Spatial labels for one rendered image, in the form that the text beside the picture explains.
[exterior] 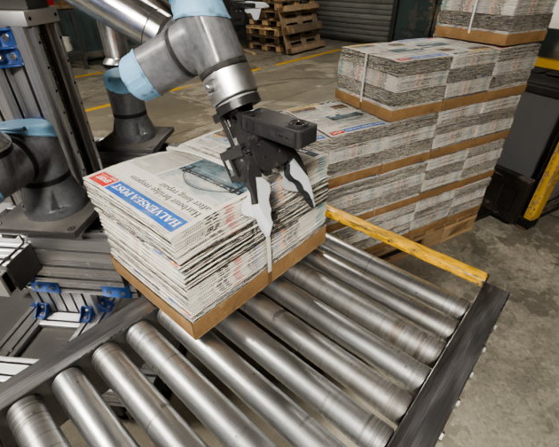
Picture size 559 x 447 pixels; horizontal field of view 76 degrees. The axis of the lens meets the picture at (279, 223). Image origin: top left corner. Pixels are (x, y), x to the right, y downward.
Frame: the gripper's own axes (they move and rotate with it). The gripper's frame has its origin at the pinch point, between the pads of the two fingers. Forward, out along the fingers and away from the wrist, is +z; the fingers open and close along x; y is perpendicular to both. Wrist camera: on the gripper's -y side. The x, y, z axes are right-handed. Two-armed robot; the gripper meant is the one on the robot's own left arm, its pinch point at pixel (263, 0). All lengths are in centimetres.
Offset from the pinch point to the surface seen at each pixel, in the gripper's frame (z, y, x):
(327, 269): -20, 31, 107
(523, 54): 114, 18, 30
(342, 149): 18, 42, 46
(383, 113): 39, 33, 39
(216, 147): -38, 10, 85
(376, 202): 41, 73, 47
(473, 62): 81, 17, 34
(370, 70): 38.1, 20.5, 24.7
